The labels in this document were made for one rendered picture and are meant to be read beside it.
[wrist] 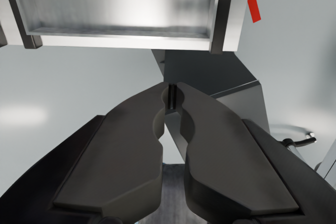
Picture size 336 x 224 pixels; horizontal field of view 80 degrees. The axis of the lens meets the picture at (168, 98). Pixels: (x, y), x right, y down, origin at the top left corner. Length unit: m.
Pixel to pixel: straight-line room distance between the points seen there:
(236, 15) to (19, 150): 1.96
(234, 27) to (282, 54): 1.11
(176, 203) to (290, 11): 1.20
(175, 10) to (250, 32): 1.02
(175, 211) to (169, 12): 0.32
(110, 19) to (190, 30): 0.12
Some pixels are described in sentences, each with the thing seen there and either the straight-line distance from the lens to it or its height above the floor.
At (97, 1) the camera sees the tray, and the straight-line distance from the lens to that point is 0.34.
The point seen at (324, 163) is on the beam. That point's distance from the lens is 1.40.
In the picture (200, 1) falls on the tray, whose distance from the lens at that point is 0.32.
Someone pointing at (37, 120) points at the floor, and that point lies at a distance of 1.79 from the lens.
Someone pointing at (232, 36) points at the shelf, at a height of 0.88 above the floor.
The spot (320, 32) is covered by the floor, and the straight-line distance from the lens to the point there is 1.51.
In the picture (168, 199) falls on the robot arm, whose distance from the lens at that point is 0.39.
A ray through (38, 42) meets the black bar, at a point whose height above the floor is 0.89.
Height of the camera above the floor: 1.20
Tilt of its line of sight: 60 degrees down
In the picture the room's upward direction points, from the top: 179 degrees counter-clockwise
